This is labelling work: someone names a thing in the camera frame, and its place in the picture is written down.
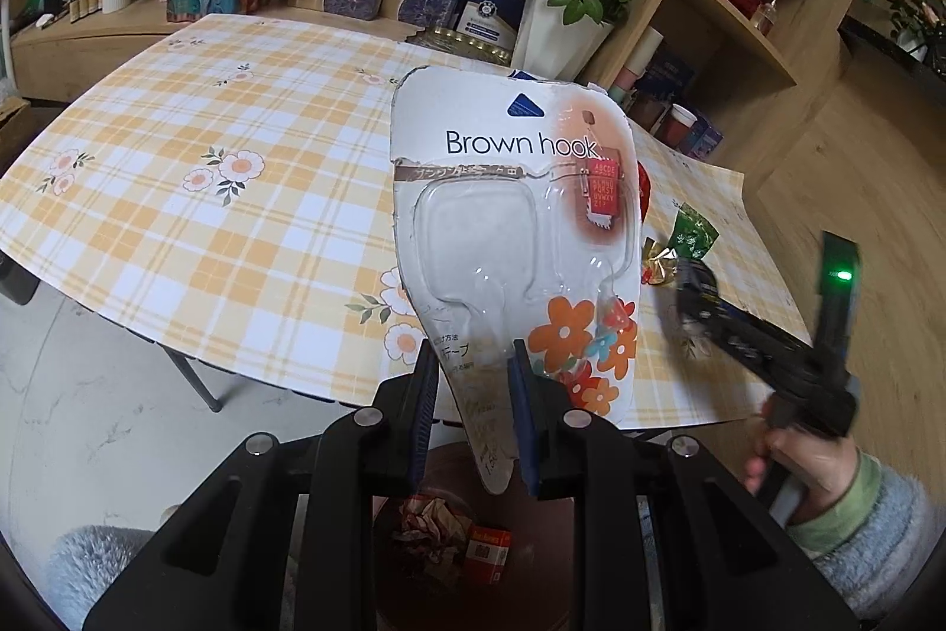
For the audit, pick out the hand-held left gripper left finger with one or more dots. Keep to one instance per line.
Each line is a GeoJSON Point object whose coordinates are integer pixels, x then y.
{"type": "Point", "coordinates": [425, 398]}

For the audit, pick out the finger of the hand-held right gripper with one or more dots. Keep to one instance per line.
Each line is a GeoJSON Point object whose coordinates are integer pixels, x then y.
{"type": "Point", "coordinates": [702, 298]}

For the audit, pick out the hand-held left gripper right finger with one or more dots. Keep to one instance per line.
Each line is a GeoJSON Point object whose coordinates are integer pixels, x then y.
{"type": "Point", "coordinates": [521, 413]}

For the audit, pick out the gold candy wrapper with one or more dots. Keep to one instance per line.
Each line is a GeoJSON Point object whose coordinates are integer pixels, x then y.
{"type": "Point", "coordinates": [660, 261]}

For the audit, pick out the brown trash bin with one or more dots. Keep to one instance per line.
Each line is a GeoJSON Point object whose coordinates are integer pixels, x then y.
{"type": "Point", "coordinates": [543, 575]}

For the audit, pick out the white hook blister pack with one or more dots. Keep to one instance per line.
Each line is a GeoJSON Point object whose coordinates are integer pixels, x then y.
{"type": "Point", "coordinates": [473, 180]}

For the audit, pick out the person's right forearm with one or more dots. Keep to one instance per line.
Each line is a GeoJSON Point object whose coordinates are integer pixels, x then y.
{"type": "Point", "coordinates": [865, 527]}

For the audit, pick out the person's right hand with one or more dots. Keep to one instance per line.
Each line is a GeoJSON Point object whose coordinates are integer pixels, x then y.
{"type": "Point", "coordinates": [813, 457]}

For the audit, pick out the green candy wrapper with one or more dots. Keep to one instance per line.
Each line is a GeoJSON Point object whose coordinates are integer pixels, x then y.
{"type": "Point", "coordinates": [693, 228]}

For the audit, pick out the red wrapper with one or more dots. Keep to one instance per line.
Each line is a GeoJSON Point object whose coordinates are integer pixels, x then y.
{"type": "Point", "coordinates": [644, 191]}

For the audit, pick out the crumpled paper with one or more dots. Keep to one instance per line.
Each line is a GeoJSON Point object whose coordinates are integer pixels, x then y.
{"type": "Point", "coordinates": [432, 527]}

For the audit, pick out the small orange box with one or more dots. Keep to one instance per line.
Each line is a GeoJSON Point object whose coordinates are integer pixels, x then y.
{"type": "Point", "coordinates": [489, 553]}

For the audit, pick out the small blue box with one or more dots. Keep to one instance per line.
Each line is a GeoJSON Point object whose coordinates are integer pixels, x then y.
{"type": "Point", "coordinates": [704, 137]}

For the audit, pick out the red paper cup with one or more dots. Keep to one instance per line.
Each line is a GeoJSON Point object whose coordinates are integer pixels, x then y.
{"type": "Point", "coordinates": [676, 125]}

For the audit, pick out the black table leg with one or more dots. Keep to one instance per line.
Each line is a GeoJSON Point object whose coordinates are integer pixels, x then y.
{"type": "Point", "coordinates": [199, 383]}

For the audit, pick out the pink paper roll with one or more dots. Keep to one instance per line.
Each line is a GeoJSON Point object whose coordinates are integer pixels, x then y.
{"type": "Point", "coordinates": [639, 65]}

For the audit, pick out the wooden shelf unit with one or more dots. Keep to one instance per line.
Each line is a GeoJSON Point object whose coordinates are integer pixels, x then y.
{"type": "Point", "coordinates": [783, 47]}

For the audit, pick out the plaid floral tablecloth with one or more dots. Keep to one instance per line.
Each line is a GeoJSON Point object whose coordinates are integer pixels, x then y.
{"type": "Point", "coordinates": [222, 209]}

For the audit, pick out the small clear bottle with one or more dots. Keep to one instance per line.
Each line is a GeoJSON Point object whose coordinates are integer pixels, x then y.
{"type": "Point", "coordinates": [766, 17]}

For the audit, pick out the potted white flowers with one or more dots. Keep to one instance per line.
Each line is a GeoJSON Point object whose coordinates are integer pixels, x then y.
{"type": "Point", "coordinates": [916, 17]}

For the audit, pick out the gold tray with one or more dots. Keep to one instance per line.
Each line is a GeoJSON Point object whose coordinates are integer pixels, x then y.
{"type": "Point", "coordinates": [458, 47]}

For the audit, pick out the blue and white box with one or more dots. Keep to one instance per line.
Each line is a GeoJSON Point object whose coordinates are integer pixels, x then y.
{"type": "Point", "coordinates": [491, 10]}

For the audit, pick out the person's fuzzy clothing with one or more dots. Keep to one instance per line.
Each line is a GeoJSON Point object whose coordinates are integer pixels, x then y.
{"type": "Point", "coordinates": [96, 572]}

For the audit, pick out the row of small bottles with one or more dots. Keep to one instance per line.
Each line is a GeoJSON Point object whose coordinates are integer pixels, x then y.
{"type": "Point", "coordinates": [85, 3]}

